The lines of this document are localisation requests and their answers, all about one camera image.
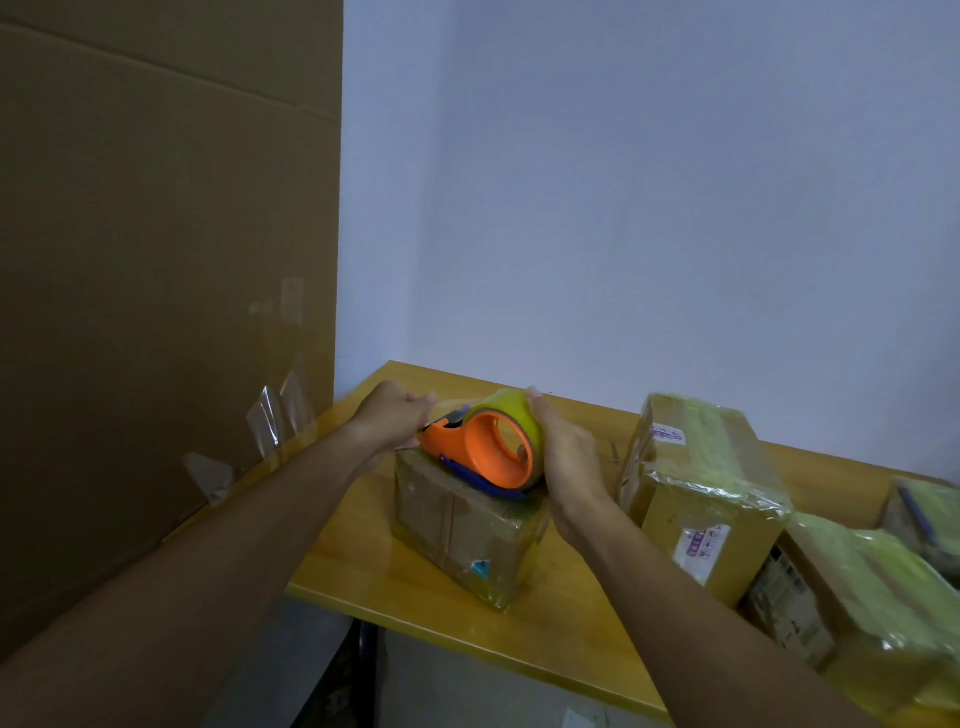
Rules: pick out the person's right hand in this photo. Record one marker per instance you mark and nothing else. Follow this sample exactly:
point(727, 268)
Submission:
point(574, 465)

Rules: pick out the person's left hand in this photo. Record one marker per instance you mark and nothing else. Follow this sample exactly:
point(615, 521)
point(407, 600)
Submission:
point(390, 420)

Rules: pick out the orange dispenser with yellow tape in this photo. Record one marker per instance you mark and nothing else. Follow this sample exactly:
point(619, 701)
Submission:
point(480, 450)

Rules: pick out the small diamond sticker cardboard box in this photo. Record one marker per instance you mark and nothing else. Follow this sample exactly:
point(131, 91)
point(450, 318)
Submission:
point(480, 540)

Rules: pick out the large pink label cardboard box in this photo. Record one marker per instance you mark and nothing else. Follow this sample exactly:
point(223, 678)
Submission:
point(697, 450)

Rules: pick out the taped box with label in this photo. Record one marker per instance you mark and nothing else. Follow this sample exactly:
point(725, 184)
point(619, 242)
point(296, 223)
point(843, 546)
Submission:
point(840, 600)

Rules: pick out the taped box with blue stripe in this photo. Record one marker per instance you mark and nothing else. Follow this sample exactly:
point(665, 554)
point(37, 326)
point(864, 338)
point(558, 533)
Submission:
point(930, 510)

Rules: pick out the small box with 031 label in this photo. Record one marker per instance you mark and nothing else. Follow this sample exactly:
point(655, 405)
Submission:
point(926, 585)

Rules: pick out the person's left forearm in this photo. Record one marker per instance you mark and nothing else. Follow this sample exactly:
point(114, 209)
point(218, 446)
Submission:
point(172, 592)

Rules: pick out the person's right forearm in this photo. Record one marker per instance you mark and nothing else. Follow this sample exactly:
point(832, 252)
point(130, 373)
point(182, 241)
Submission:
point(712, 645)

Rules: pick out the large brown cardboard sheet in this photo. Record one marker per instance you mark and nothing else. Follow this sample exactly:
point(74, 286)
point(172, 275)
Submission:
point(150, 300)

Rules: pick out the yellow wooden table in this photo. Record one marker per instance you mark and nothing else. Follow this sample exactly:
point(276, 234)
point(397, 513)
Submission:
point(585, 630)

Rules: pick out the white paper scrap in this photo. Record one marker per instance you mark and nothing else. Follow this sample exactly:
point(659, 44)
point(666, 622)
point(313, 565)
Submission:
point(579, 720)

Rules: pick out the black metal table leg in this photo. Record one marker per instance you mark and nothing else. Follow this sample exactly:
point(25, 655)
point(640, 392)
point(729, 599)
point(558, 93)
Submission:
point(367, 675)

